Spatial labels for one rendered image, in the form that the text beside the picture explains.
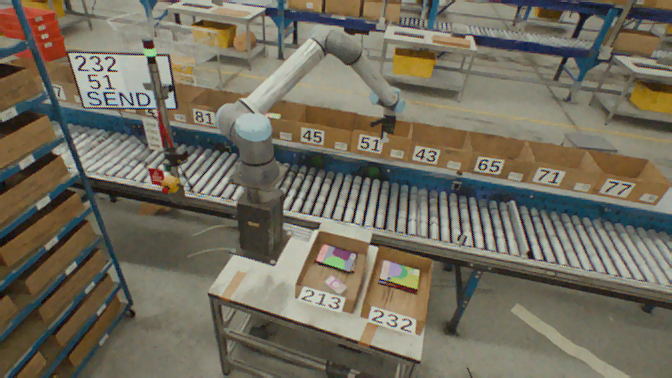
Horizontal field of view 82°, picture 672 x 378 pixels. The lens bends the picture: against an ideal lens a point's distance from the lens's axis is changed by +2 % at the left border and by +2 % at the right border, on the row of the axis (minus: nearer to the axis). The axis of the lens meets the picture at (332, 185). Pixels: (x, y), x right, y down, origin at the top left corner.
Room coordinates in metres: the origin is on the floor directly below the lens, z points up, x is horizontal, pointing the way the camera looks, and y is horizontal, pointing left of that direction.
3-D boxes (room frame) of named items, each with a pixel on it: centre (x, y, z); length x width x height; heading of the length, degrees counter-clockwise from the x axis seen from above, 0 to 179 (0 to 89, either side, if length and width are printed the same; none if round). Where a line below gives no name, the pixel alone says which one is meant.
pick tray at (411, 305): (1.20, -0.36, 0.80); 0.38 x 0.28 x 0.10; 167
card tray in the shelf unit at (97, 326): (1.21, 1.40, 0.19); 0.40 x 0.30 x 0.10; 173
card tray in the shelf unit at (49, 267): (1.22, 1.40, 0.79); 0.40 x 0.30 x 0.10; 173
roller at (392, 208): (1.90, -0.40, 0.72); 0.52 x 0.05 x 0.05; 172
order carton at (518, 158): (2.26, -1.08, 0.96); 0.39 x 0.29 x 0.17; 82
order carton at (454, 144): (2.32, -0.70, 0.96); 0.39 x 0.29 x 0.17; 82
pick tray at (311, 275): (1.28, -0.05, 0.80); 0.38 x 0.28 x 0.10; 168
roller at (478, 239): (1.83, -0.91, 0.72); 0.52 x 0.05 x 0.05; 172
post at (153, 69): (1.81, 0.94, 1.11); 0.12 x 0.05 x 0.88; 82
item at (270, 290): (1.27, -0.02, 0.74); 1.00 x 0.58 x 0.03; 77
